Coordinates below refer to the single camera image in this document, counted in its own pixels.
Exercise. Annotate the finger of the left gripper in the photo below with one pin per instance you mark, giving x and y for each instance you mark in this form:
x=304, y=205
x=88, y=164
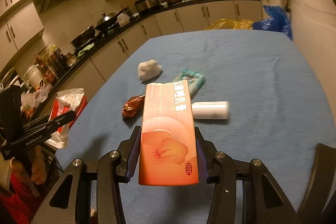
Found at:
x=50, y=121

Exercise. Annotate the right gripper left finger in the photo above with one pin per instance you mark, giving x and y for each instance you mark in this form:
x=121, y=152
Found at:
x=116, y=167

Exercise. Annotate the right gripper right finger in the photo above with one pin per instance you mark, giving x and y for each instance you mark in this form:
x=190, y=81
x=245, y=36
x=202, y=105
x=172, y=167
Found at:
x=217, y=168

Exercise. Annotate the orange medicine box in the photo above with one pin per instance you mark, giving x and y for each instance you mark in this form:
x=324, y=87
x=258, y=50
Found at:
x=168, y=153

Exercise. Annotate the white cylindrical bottle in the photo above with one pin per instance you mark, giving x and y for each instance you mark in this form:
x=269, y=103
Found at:
x=218, y=110

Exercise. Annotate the brown foil wrapper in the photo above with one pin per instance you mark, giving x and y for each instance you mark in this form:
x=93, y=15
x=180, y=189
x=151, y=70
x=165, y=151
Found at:
x=132, y=106

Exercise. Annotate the teal wet wipe packet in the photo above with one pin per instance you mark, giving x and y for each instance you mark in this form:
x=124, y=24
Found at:
x=195, y=80

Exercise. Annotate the white tissue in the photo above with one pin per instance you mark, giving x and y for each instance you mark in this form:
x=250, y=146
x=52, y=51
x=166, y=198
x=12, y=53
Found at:
x=148, y=70

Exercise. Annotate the person's left hand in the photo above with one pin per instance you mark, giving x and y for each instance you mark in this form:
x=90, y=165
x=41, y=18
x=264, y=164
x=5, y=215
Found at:
x=38, y=170

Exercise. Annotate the red plastic basket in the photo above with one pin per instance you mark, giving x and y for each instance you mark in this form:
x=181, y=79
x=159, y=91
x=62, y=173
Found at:
x=57, y=110

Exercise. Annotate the counter plastic bags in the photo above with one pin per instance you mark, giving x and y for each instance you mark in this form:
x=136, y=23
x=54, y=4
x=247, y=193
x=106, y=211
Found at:
x=31, y=101

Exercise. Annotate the white electric kettle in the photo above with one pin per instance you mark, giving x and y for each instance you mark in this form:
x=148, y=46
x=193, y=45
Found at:
x=34, y=77

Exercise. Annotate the blue tablecloth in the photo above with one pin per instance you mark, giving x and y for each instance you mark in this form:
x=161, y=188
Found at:
x=278, y=109

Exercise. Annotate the green dish cloth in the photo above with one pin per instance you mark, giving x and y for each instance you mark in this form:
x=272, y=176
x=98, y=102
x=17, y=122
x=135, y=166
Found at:
x=86, y=49

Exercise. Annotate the black frying pan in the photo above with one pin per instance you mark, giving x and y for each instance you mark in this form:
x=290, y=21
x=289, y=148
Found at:
x=84, y=37

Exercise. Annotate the black wok with lid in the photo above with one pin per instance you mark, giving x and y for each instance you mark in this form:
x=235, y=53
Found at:
x=110, y=20

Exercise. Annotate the yellow plastic bag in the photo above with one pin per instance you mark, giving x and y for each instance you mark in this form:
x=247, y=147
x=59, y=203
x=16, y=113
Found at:
x=230, y=24

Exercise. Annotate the blue plastic bag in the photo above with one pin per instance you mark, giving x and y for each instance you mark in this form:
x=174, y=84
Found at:
x=277, y=21

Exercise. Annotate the steel rice cooker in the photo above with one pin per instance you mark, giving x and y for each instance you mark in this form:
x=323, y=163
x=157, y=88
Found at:
x=144, y=5

